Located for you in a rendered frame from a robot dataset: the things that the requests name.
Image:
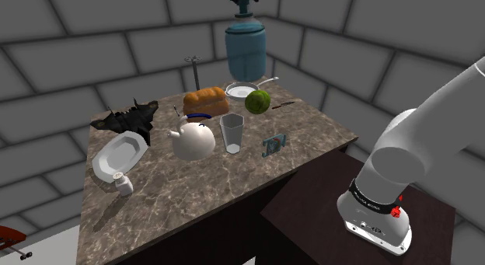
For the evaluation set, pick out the black toy jet plane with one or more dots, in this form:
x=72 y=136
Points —
x=127 y=120

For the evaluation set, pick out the white octagonal plate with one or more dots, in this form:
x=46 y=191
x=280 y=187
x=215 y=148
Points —
x=119 y=156

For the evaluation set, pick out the dark knife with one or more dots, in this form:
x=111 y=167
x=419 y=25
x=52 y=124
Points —
x=283 y=104

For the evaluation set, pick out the blue pump bottle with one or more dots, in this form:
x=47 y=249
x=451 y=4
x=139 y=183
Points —
x=245 y=52

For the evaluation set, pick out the green cabbage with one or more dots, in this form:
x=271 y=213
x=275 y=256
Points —
x=257 y=102

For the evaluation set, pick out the brown bread loaf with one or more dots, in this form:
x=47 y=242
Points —
x=206 y=99

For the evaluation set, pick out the clear drinking glass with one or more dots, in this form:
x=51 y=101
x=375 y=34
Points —
x=231 y=131

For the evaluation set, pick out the white salt shaker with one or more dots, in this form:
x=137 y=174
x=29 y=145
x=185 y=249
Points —
x=124 y=185

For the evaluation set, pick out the grey metal rod stand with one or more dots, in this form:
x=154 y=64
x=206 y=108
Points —
x=196 y=76

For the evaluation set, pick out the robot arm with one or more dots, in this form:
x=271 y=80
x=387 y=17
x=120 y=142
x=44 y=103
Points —
x=401 y=150

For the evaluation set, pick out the white frying pan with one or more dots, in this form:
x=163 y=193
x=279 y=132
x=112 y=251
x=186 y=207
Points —
x=238 y=92

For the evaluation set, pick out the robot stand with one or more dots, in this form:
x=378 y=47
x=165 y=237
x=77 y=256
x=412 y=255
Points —
x=310 y=218

